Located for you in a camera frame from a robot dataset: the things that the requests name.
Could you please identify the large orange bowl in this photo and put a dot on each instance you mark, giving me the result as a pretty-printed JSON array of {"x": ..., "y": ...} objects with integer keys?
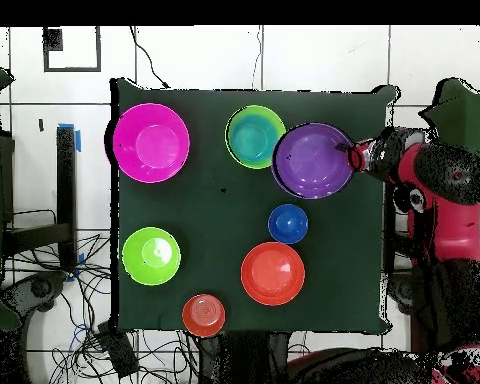
[{"x": 272, "y": 274}]

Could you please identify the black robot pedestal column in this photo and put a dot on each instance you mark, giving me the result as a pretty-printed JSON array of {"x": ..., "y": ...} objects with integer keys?
[{"x": 244, "y": 360}]

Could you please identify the black floor box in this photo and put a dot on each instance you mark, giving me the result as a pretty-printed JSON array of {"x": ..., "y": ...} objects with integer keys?
[{"x": 118, "y": 348}]

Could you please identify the large pink bowl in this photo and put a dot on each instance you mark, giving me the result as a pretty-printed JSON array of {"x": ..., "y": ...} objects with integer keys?
[{"x": 152, "y": 144}]

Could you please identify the black floor frame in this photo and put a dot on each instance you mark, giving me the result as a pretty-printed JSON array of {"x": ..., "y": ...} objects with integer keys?
[{"x": 52, "y": 40}]

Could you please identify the black office chair base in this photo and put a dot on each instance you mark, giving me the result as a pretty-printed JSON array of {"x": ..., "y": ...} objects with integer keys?
[
  {"x": 400, "y": 292},
  {"x": 40, "y": 288}
]

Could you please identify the large green bowl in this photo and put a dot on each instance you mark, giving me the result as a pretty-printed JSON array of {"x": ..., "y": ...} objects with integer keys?
[
  {"x": 151, "y": 256},
  {"x": 240, "y": 111}
]

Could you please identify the purple bowl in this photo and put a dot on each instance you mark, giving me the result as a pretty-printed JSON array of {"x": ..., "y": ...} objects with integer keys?
[{"x": 312, "y": 162}]

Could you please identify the dark green table cloth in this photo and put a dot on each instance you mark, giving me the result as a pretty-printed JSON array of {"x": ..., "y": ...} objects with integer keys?
[{"x": 208, "y": 208}]

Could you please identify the small translucent orange bowl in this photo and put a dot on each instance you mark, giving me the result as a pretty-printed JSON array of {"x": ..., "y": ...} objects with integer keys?
[{"x": 203, "y": 316}]

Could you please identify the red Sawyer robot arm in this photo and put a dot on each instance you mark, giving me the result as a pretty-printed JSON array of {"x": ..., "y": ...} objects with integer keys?
[{"x": 452, "y": 224}]

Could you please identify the light blue translucent bowl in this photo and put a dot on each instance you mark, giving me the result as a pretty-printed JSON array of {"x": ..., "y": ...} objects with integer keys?
[{"x": 254, "y": 138}]

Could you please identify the blue tape strip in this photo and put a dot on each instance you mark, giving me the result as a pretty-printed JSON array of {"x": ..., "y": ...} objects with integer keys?
[{"x": 78, "y": 140}]

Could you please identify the small dark blue bowl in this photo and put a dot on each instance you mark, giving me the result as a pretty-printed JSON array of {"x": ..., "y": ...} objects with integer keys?
[{"x": 288, "y": 224}]

